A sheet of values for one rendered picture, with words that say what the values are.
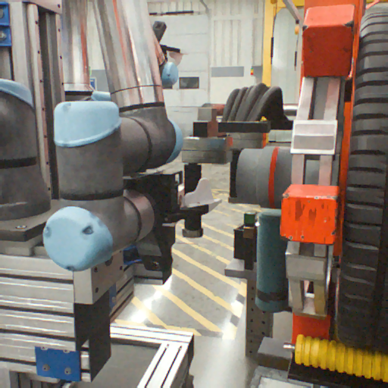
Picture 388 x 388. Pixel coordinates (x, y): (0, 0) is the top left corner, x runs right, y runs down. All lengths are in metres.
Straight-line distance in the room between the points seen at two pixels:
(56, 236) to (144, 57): 0.27
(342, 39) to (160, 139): 0.33
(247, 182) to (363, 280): 0.35
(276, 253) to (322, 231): 0.49
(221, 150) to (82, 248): 0.39
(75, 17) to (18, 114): 0.60
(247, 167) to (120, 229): 0.47
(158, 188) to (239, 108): 0.23
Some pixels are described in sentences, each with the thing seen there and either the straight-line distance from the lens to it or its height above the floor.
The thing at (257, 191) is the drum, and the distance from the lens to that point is 0.92.
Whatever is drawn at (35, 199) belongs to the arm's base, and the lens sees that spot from 0.79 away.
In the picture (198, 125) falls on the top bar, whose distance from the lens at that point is 0.78.
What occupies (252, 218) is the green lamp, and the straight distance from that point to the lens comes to 1.44.
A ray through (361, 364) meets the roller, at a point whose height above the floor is 0.52.
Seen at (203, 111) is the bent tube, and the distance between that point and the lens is 0.80.
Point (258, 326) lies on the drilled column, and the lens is 1.80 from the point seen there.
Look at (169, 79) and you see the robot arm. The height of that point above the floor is 1.10.
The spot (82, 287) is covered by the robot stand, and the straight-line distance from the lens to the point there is 0.73.
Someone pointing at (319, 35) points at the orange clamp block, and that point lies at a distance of 0.73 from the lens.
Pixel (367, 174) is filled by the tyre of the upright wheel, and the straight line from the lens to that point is 0.63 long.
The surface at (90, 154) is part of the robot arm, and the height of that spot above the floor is 0.95.
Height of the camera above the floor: 1.00
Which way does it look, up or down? 12 degrees down
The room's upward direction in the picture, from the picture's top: straight up
